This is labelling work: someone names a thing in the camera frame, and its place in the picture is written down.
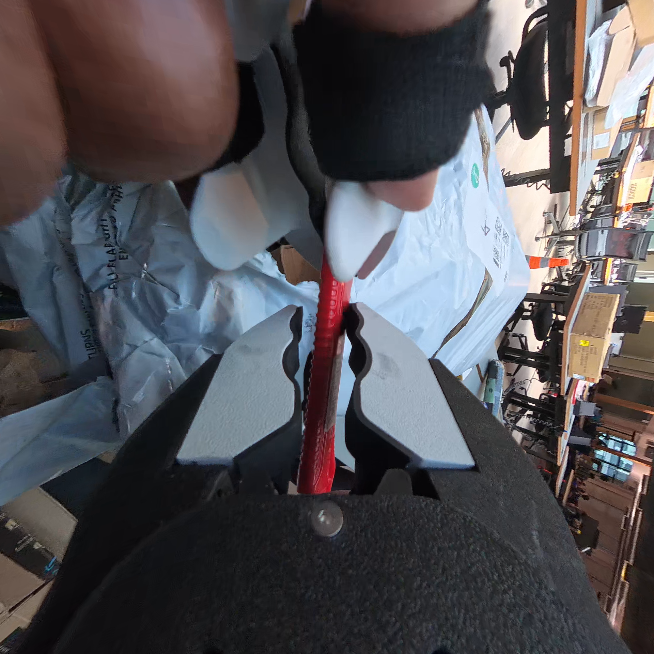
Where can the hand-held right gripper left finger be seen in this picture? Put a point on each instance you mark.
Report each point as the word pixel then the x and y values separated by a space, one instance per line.
pixel 245 398

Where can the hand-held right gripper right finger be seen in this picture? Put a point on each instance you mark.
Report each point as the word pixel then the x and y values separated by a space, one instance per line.
pixel 408 408

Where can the red utility knife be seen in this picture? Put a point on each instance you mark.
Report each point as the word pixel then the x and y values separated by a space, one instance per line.
pixel 319 408

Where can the wooden desk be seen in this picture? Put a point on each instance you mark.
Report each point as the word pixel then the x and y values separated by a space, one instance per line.
pixel 30 368

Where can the person's left hand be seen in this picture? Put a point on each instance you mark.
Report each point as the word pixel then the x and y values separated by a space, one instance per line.
pixel 117 87

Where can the pale blue roll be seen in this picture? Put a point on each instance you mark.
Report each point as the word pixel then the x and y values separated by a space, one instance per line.
pixel 493 388

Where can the crumpled grey plastic mailer bag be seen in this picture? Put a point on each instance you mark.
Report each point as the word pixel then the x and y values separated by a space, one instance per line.
pixel 153 327

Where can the black office chair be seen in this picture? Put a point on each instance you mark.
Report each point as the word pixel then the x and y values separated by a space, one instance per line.
pixel 536 66
pixel 536 317

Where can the large brown cardboard box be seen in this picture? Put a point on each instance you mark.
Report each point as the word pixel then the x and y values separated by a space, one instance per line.
pixel 592 337

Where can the orange traffic cone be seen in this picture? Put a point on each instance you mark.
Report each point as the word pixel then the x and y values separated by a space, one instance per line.
pixel 549 261

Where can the cardboard box with black print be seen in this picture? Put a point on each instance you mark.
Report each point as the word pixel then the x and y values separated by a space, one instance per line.
pixel 30 516

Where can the black chair with chrome base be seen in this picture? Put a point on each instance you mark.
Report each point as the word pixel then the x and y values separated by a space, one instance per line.
pixel 613 240

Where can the wooden office table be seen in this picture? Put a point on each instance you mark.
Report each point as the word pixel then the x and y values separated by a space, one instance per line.
pixel 580 102

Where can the flat cardboard boxes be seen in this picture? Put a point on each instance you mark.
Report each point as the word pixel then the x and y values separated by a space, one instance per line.
pixel 615 66

